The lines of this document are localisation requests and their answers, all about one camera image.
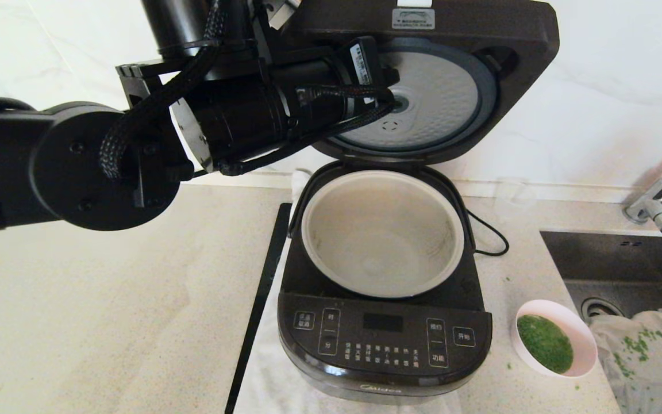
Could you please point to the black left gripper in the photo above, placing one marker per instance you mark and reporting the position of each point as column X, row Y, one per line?
column 372, row 72

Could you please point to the chopped green onion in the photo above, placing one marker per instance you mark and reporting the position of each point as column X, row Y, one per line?
column 545, row 343

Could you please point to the pink bowl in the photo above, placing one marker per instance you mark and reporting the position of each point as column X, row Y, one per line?
column 584, row 340

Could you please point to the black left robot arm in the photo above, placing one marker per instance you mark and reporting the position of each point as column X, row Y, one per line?
column 20, row 167

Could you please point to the grey inner pot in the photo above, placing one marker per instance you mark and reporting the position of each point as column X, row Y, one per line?
column 383, row 236

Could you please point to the black rice cooker base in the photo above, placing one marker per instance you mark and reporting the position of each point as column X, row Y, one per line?
column 383, row 345

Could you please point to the white paper tag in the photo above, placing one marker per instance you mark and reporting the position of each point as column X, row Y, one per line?
column 282, row 12

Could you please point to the clear plastic measuring cup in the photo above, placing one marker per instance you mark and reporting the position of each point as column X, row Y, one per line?
column 514, row 195

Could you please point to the steel sink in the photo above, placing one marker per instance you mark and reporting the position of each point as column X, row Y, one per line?
column 607, row 259

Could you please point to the chrome faucet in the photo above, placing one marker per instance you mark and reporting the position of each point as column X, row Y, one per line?
column 661, row 210

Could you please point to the white towel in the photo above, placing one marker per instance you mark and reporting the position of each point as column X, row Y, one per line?
column 268, row 382

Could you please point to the white crumpled cloth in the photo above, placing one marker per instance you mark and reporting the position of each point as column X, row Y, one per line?
column 653, row 368

